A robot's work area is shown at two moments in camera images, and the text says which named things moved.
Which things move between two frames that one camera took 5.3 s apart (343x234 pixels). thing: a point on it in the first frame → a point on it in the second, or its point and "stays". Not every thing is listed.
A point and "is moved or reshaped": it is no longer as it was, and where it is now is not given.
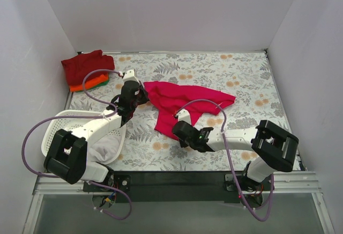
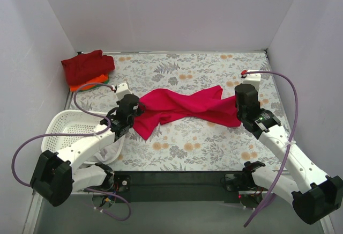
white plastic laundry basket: [52, 124] stays
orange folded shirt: [88, 83] stays
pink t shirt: [168, 98] is moved or reshaped
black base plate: [178, 187] stays
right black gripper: [183, 143] → [238, 105]
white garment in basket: [105, 151] stays
